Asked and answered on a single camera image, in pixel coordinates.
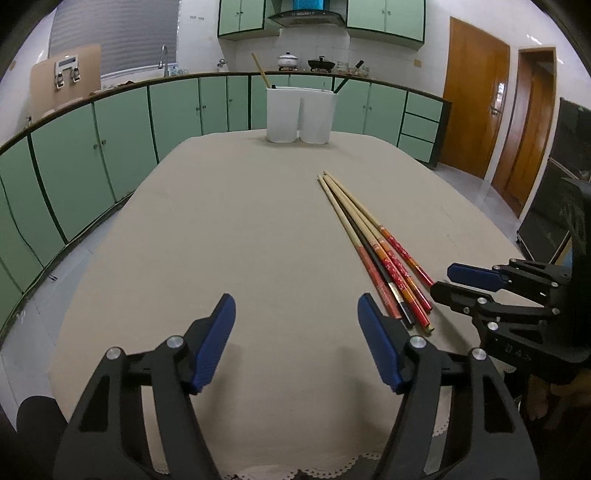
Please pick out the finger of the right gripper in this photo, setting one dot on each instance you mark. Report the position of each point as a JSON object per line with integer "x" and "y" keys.
{"x": 519, "y": 276}
{"x": 485, "y": 309}

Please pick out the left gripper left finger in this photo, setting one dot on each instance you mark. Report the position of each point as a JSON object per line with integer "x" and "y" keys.
{"x": 106, "y": 436}

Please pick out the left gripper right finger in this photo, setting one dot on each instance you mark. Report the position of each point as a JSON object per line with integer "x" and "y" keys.
{"x": 486, "y": 438}

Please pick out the green lower kitchen cabinets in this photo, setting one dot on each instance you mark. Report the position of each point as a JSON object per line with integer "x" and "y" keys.
{"x": 61, "y": 176}

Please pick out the right hand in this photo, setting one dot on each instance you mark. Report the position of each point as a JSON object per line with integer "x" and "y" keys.
{"x": 540, "y": 392}

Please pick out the black appliance at right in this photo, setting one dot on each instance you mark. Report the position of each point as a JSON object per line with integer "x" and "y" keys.
{"x": 543, "y": 234}

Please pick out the orange red bamboo chopstick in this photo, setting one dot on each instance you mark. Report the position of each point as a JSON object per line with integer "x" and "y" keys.
{"x": 401, "y": 297}

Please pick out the brown wooden door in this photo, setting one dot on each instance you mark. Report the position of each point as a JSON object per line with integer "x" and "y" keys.
{"x": 476, "y": 86}
{"x": 529, "y": 128}

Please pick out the white utensil holder right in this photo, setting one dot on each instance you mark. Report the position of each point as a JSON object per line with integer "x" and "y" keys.
{"x": 317, "y": 115}

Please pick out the white utensil holder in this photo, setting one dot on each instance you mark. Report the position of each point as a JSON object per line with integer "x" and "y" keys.
{"x": 283, "y": 106}
{"x": 317, "y": 115}

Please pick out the white utensil holder left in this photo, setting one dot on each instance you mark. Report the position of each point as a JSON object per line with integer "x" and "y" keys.
{"x": 283, "y": 106}

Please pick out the green upper cabinets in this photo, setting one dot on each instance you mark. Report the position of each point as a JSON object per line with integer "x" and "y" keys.
{"x": 399, "y": 22}

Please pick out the black wok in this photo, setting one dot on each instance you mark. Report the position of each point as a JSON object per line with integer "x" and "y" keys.
{"x": 321, "y": 65}

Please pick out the white cooking pot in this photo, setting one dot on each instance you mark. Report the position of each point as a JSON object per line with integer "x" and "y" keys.
{"x": 287, "y": 62}

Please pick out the bamboo chopstick in holder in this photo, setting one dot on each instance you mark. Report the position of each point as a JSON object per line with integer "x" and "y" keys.
{"x": 262, "y": 73}

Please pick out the range hood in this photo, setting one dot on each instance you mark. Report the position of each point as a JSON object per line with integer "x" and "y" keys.
{"x": 310, "y": 13}

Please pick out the cardboard board with device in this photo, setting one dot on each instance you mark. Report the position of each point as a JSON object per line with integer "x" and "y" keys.
{"x": 64, "y": 78}

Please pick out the chrome sink faucet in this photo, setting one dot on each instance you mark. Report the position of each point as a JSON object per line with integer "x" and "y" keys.
{"x": 163, "y": 61}

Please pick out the window blind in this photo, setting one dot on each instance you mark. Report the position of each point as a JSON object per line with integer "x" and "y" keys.
{"x": 131, "y": 34}

